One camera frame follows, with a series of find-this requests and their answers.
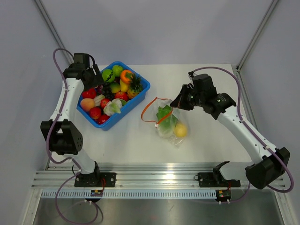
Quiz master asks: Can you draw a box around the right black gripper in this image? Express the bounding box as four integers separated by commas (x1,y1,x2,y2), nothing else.
171,84,205,111

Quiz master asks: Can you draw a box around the clear zip top bag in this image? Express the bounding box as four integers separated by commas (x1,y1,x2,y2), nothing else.
141,97,189,147

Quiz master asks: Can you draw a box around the yellow lemon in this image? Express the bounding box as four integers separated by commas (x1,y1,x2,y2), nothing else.
173,122,188,138

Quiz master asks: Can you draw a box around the green lettuce head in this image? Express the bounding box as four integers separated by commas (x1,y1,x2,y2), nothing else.
156,105,178,138

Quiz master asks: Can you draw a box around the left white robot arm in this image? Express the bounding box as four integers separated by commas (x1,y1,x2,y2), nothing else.
40,53,105,187

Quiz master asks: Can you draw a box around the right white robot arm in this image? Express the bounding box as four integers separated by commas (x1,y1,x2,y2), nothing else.
170,74,290,189

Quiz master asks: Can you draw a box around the large red tomato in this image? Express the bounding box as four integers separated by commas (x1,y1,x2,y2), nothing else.
82,88,97,99

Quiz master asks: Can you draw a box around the purple onion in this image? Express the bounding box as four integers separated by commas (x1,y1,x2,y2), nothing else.
96,85,103,94

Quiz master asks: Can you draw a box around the dark grape bunch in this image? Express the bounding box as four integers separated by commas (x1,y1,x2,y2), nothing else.
102,82,115,101

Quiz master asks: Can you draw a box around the white scallion stalk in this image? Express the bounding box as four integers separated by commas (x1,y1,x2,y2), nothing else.
93,94,105,106

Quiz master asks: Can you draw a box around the peach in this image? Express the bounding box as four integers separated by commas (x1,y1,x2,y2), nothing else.
80,98,95,112

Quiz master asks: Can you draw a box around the green yellow mango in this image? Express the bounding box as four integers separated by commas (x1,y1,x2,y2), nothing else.
110,82,121,94

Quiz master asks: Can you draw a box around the yellow pepper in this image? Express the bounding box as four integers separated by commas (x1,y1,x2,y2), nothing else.
120,80,129,92

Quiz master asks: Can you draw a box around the white green cabbage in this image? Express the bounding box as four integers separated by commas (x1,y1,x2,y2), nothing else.
103,98,127,117

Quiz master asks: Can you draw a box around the red apple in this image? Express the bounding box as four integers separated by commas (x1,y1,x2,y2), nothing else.
115,91,129,102

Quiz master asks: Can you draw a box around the small pineapple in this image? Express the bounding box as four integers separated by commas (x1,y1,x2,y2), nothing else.
127,74,143,99

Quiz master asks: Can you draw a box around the left frame post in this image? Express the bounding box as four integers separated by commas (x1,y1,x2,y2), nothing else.
33,0,72,68

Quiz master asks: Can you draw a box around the frame post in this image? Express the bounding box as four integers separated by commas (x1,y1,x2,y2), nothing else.
33,0,72,68
236,0,281,72

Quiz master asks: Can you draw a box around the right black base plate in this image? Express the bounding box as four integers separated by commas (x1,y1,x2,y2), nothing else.
194,172,241,188

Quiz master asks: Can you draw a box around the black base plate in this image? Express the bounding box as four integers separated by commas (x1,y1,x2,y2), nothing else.
194,172,241,188
74,172,116,188

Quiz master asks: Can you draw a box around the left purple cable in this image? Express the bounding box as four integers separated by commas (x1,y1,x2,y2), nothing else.
45,48,104,222

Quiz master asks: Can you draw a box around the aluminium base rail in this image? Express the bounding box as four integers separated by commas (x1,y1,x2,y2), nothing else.
31,163,286,190

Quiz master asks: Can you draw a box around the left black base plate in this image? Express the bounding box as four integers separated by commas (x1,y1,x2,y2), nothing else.
74,172,116,188

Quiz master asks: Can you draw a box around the right frame post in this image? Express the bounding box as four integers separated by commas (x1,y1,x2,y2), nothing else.
236,0,281,72

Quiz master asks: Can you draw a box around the white slotted cable duct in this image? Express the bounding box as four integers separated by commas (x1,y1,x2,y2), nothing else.
41,189,217,199

